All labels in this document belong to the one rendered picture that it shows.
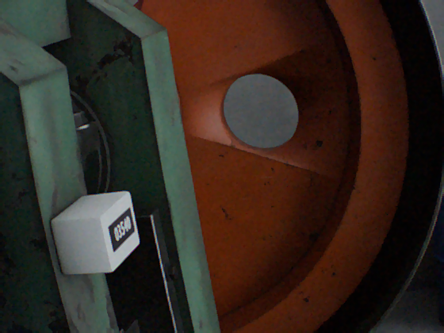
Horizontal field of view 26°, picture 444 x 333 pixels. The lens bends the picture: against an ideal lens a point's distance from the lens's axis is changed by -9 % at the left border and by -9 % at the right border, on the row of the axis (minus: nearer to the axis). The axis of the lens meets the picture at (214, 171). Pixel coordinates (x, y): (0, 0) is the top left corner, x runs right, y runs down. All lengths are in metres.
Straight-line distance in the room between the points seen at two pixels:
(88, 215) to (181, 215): 0.33
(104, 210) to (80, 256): 0.04
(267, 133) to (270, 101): 0.13
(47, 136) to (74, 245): 0.08
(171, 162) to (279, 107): 3.22
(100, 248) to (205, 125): 0.55
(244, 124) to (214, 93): 3.04
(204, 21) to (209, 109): 0.11
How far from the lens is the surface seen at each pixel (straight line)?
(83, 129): 0.84
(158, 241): 0.94
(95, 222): 0.66
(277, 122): 4.20
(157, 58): 0.97
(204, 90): 1.19
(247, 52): 1.17
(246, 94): 4.20
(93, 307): 0.73
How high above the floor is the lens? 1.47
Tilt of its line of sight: 11 degrees down
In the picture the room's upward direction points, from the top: 10 degrees counter-clockwise
